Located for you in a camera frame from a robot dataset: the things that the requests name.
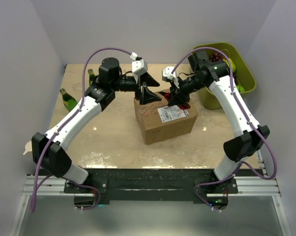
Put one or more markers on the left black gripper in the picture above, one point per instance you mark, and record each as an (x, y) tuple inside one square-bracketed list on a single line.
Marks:
[(146, 97)]

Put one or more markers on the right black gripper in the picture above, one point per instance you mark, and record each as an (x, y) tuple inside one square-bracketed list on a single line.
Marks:
[(178, 95)]

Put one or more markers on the red black utility knife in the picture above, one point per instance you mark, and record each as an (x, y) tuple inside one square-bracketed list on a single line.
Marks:
[(175, 100)]

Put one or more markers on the brown cardboard express box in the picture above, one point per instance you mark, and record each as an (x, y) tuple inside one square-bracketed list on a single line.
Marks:
[(159, 122)]

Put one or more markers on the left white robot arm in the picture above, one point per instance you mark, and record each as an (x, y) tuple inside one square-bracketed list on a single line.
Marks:
[(49, 149)]

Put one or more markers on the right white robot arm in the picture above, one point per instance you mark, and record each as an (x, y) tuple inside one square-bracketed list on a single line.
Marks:
[(249, 135)]

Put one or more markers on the white shipping label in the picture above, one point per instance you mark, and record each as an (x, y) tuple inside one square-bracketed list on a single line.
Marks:
[(168, 114)]

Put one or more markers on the upper dark grape bunch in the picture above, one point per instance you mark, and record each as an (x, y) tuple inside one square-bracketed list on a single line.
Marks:
[(215, 57)]

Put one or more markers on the far green glass bottle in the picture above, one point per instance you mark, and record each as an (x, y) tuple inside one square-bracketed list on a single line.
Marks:
[(92, 77)]

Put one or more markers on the green glass bottle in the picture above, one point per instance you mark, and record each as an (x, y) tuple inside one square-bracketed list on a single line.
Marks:
[(92, 77), (69, 101)]

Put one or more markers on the green pear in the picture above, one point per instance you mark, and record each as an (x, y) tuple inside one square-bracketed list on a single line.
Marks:
[(233, 65)]

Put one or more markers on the green round fruit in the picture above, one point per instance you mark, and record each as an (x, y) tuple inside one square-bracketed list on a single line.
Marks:
[(240, 88)]

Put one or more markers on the green plastic fruit bin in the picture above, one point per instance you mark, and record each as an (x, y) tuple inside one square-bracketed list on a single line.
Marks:
[(242, 75)]

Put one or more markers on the near green glass bottle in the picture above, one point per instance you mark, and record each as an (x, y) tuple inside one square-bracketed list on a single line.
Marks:
[(69, 101)]

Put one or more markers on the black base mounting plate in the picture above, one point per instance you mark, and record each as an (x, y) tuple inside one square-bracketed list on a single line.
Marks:
[(174, 185)]

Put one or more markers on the beige pump dispenser bottle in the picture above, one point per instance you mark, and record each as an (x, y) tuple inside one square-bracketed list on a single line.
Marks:
[(28, 148)]

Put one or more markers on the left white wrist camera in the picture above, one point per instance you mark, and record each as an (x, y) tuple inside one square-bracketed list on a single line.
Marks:
[(139, 65)]

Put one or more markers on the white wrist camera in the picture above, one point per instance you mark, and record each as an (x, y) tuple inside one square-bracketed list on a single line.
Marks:
[(139, 65), (169, 76)]

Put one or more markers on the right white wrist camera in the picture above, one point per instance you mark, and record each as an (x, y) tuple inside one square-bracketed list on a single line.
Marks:
[(169, 76)]

